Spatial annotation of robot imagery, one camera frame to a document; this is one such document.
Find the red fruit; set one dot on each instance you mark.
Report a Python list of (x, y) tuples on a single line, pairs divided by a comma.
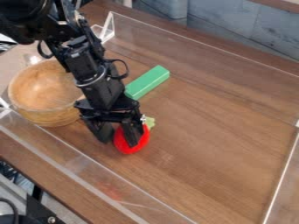
[(132, 138)]

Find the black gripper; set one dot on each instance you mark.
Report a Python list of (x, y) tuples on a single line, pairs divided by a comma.
[(106, 106)]

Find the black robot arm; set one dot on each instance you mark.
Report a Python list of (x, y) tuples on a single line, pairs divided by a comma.
[(52, 23)]

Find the green rectangular block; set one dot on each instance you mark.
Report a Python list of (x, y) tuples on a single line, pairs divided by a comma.
[(147, 82)]

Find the clear acrylic corner bracket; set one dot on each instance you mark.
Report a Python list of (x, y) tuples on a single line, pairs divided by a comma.
[(104, 32)]

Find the wooden bowl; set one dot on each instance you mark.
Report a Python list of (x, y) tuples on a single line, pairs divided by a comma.
[(43, 94)]

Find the black table clamp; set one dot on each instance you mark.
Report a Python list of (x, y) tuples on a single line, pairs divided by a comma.
[(39, 212)]

